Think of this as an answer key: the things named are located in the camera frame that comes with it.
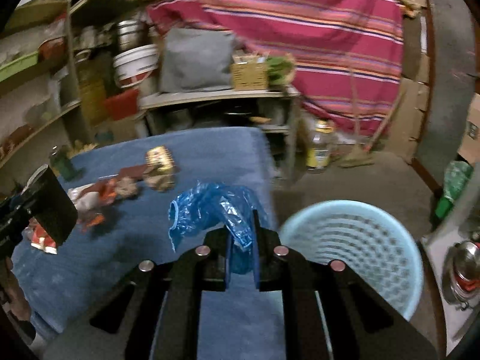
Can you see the dark green bottle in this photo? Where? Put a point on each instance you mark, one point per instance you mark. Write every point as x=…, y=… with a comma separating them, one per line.
x=59, y=160

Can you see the small crumpled brown paper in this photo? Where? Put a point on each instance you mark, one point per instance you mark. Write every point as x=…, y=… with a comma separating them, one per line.
x=126, y=188

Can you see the red plastic basin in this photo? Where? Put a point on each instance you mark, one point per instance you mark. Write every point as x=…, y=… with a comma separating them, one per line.
x=122, y=105

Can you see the steel pot on shelf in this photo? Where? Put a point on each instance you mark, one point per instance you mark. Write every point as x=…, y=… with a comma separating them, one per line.
x=131, y=33

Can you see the green plastic tray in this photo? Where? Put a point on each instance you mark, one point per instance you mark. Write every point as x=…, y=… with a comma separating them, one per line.
x=17, y=65

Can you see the red blue snack can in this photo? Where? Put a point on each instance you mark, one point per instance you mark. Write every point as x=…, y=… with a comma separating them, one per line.
x=39, y=238

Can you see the white kitchen cabinet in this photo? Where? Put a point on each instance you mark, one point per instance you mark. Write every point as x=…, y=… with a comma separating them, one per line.
x=461, y=224

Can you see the person's left hand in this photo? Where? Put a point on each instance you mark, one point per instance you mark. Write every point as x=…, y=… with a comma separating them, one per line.
x=18, y=303

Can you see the cardboard box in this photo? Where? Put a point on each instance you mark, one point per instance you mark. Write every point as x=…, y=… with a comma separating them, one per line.
x=469, y=148

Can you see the low wooden side table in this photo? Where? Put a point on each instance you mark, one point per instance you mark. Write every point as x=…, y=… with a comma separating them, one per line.
x=275, y=112

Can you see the white plastic bucket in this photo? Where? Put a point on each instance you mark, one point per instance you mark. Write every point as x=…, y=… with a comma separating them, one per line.
x=134, y=65

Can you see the green leafy vegetables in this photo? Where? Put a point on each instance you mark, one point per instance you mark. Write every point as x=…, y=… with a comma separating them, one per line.
x=281, y=70

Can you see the yellow patterned snack box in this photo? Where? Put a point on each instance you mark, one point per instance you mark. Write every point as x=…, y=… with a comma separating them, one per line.
x=160, y=158

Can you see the grey cushion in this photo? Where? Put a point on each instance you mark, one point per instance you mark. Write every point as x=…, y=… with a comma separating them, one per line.
x=196, y=60

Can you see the steel bowls stack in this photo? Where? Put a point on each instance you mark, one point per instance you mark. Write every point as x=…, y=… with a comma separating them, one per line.
x=460, y=276

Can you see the dark red wrapper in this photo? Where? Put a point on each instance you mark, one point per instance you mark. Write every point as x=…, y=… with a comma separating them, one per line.
x=133, y=172

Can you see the striped pink curtain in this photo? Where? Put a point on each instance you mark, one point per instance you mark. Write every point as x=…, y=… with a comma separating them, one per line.
x=348, y=53

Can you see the wooden wall shelf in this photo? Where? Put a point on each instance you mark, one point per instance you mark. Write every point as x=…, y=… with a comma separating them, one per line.
x=40, y=106

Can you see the blue plastic bag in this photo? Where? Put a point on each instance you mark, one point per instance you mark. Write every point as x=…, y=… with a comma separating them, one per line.
x=207, y=205

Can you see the yellow perforated utensil box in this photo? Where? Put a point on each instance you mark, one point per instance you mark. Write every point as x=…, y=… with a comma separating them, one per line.
x=249, y=72

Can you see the blue fuzzy table cloth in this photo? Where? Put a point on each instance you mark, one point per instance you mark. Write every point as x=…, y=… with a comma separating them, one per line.
x=240, y=323

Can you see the orange plastic wrapper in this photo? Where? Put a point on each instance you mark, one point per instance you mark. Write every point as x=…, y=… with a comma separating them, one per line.
x=97, y=217

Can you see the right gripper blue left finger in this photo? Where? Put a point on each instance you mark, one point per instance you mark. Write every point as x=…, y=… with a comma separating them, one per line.
x=229, y=251

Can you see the clear oil bottle yellow label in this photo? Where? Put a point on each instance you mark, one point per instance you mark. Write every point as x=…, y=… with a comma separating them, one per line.
x=320, y=148

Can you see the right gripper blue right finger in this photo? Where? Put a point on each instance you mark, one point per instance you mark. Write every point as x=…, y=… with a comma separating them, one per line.
x=256, y=249

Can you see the light blue laundry basket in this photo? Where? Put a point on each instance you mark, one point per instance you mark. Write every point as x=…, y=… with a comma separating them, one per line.
x=373, y=243

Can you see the broom with wooden handle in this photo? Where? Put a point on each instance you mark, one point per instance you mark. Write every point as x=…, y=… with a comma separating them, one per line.
x=360, y=155

